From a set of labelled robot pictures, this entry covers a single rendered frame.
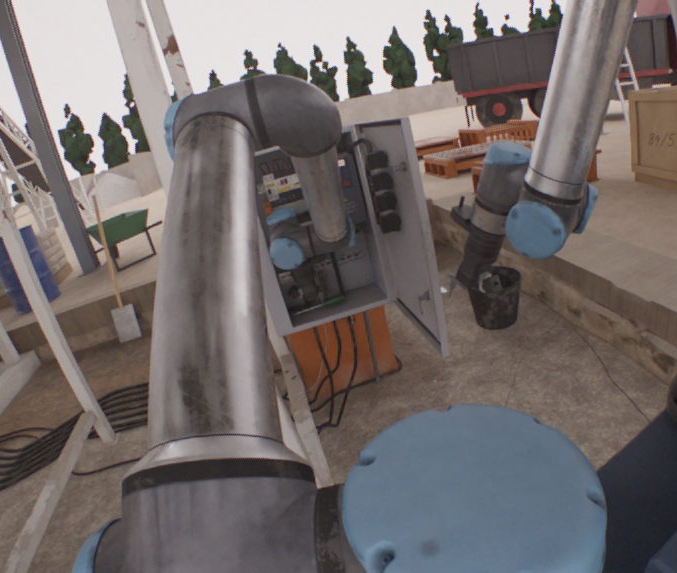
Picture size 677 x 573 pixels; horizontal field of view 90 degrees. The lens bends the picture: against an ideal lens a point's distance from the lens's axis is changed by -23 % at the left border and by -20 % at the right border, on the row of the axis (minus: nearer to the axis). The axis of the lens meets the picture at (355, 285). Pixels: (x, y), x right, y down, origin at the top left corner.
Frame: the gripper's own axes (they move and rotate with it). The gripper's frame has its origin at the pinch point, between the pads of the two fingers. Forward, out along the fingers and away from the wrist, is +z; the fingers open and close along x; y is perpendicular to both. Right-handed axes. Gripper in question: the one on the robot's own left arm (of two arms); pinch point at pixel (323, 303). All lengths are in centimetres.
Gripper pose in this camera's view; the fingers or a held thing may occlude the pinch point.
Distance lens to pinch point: 143.8
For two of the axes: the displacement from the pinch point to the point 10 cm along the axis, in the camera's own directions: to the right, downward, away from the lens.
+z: 2.5, 7.7, 5.9
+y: -9.4, 3.3, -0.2
